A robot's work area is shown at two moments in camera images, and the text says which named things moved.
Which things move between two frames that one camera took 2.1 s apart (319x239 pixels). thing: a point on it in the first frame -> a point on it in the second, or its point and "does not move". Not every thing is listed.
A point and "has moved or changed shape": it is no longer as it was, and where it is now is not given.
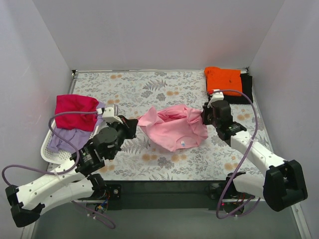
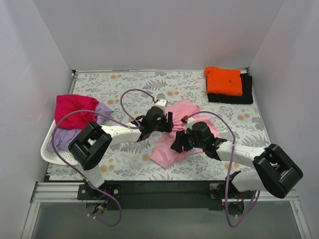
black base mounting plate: (198, 195) does not move
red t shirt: (71, 103) does not move
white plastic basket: (53, 156) does not move
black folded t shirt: (246, 84) does not move
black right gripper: (206, 115) -> (180, 142)
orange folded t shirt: (226, 80) does not move
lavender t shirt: (78, 138) does not move
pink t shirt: (176, 128) has moved or changed shape
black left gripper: (128, 126) -> (168, 120)
